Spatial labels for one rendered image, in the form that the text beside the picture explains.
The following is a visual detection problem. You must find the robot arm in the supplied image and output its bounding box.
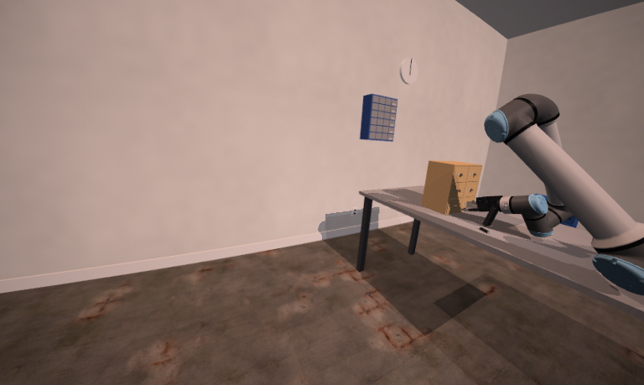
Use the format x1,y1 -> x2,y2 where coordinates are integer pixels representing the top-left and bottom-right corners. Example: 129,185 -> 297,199
484,94 -> 644,295

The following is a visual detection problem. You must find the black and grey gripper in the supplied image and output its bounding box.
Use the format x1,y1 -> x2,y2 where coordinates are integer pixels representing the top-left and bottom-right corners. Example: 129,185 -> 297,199
460,195 -> 502,212

